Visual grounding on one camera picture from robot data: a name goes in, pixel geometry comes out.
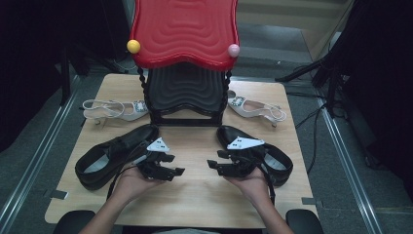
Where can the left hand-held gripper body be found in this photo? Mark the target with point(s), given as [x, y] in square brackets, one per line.
[152, 165]

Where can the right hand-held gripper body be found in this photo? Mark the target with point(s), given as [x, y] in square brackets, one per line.
[246, 161]

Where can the black leather shoe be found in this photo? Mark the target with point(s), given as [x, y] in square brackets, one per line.
[281, 164]
[113, 152]

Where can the white slingback heeled sandal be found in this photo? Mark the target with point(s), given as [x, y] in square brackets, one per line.
[130, 113]
[248, 109]

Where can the red and black shoe rack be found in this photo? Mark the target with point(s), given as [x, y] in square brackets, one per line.
[185, 32]

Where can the person's right hand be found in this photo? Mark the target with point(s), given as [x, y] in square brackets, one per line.
[255, 187]

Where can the person's left hand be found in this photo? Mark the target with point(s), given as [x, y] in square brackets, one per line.
[131, 185]

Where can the person's grey clothing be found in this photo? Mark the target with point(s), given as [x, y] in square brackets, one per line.
[186, 231]

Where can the black chair armrest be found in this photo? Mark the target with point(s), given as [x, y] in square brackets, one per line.
[305, 222]
[73, 222]

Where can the black tripod stand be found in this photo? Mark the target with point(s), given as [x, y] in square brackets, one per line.
[331, 74]

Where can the black metal stand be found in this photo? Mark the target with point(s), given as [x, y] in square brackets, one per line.
[65, 78]

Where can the black curtain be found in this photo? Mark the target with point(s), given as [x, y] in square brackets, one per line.
[29, 65]
[383, 81]

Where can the metal floor rail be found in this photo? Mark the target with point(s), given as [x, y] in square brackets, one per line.
[35, 169]
[350, 169]

